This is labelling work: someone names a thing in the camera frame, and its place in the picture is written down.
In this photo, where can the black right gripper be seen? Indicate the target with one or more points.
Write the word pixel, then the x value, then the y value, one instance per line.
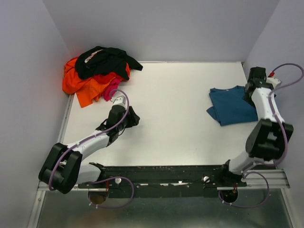
pixel 249 101

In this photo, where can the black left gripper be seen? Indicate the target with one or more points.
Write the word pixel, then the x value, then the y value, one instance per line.
pixel 134 119

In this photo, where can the teal blue t shirt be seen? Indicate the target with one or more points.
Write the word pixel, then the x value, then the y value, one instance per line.
pixel 229 107

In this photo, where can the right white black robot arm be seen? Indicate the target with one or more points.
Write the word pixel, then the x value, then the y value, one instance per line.
pixel 268 141

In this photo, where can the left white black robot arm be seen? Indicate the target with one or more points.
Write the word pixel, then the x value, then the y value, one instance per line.
pixel 73 156

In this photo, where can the magenta pink t shirt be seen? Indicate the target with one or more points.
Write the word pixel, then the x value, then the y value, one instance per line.
pixel 110 89

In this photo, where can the orange t shirt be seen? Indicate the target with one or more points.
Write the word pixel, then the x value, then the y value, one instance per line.
pixel 87 90

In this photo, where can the red t shirt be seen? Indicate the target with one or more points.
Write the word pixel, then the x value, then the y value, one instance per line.
pixel 105 79

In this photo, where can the black t shirt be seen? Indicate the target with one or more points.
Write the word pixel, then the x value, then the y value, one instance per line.
pixel 103 61

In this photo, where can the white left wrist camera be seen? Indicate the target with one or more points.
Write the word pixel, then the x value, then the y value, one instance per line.
pixel 120 100

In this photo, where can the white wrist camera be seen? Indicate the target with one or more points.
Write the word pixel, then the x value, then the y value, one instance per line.
pixel 274 82
pixel 120 100

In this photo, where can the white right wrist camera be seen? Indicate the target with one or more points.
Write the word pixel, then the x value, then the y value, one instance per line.
pixel 274 82

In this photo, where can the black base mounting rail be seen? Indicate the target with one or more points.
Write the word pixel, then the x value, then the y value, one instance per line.
pixel 160 173

